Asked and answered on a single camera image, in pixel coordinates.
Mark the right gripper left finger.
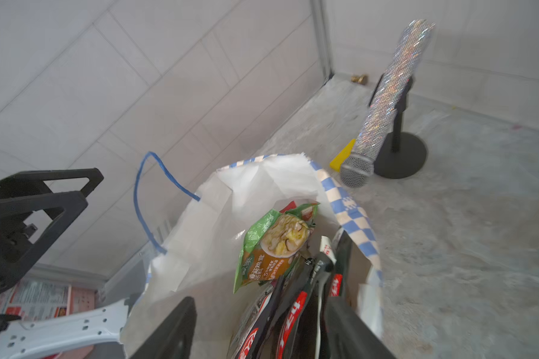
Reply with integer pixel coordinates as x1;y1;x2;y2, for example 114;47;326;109
133;296;197;359

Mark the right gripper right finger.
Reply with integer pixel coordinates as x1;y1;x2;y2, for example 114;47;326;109
324;297;395;359

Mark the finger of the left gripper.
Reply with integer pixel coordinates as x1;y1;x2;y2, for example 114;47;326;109
0;191;88;294
0;168;104;200

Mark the black red condiment packet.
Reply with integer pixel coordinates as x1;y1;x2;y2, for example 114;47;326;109
227;228;352;358

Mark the blue checkered paper bag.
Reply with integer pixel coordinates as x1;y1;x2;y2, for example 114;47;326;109
121;154;383;358

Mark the light green condiment packet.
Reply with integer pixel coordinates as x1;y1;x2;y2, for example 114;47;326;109
233;201;320;292

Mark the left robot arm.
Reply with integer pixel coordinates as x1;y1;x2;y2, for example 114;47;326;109
0;168;133;358

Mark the red white paper sheet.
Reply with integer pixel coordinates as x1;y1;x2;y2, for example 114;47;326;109
0;277;97;359

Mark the yellow wooden block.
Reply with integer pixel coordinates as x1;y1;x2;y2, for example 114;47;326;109
329;139;356;172

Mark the black microphone stand base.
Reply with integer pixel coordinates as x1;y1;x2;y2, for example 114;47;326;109
374;77;428;180

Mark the small brass floor fitting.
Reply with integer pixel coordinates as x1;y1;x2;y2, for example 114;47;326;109
350;74;369;86

